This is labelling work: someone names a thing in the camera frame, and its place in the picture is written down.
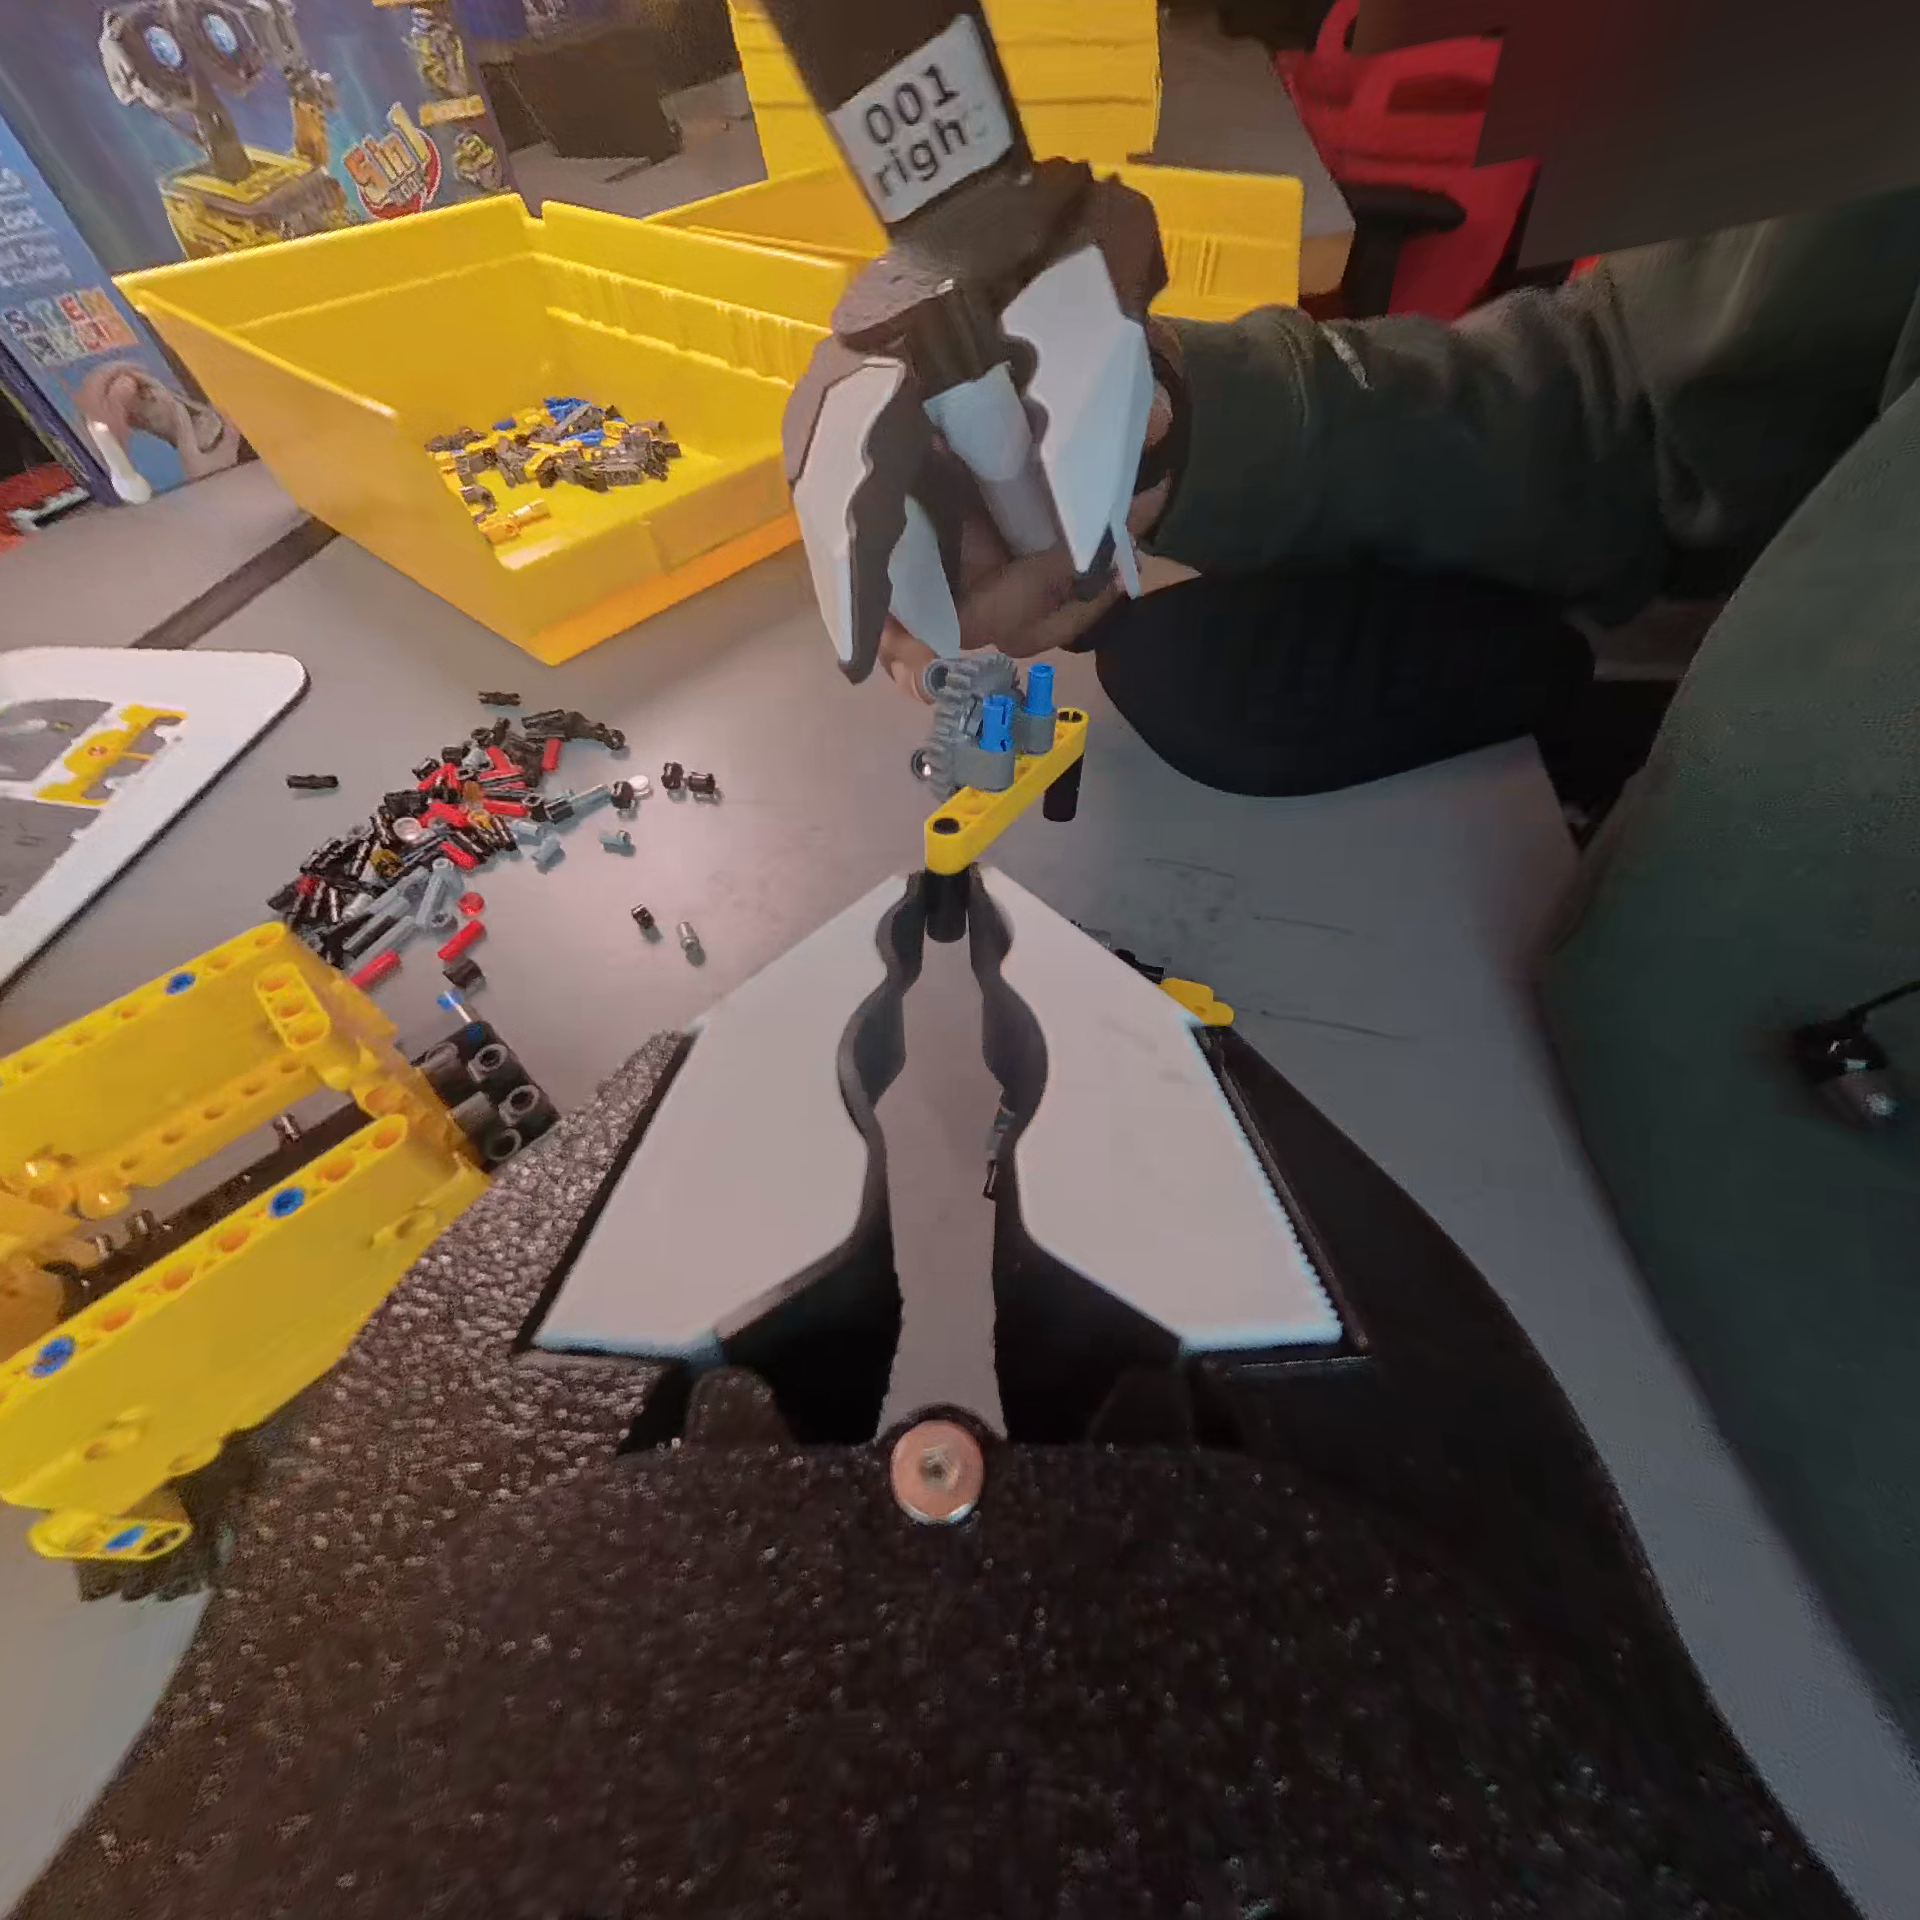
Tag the heap of mixed lego pieces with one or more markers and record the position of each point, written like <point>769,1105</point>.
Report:
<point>557,458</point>

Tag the large yellow black lego model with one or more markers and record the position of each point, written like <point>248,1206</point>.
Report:
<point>198,1201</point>

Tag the person's right hand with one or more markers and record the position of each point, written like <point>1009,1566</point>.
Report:
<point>1028,607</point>

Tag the grey yellow lego rack assembly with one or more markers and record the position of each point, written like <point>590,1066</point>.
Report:
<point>1203,1002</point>

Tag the black padded armrest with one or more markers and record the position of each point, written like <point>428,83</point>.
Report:
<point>1351,690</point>

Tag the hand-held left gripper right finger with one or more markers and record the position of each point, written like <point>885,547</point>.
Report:
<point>1156,1183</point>

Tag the blue printed cardboard box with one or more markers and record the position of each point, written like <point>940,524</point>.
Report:
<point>90,329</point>

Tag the person's right forearm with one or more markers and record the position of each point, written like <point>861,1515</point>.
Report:
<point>1501,436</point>

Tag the pile of small lego pins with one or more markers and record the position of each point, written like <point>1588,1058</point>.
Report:
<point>434,841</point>

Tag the pale rounded board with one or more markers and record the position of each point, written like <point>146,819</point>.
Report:
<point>242,705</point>

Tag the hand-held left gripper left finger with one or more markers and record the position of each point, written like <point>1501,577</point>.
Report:
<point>736,1183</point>

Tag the yellow plastic storage bin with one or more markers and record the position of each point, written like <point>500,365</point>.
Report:
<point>1233,238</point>
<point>1093,75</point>
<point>346,359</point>

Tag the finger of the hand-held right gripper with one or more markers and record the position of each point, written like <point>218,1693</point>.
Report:
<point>1093,404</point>
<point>842,509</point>

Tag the lego instruction booklet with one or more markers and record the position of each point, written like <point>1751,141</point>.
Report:
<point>76,781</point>

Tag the grey lego gear with blue pins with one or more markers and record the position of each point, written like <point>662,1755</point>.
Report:
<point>978,733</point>

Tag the dark box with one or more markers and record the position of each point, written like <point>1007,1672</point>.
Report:
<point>576,87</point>

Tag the yellow lego beam with black pins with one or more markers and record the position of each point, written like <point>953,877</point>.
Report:
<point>991,812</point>

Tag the robot print cardboard box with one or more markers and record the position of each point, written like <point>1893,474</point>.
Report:
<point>346,104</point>

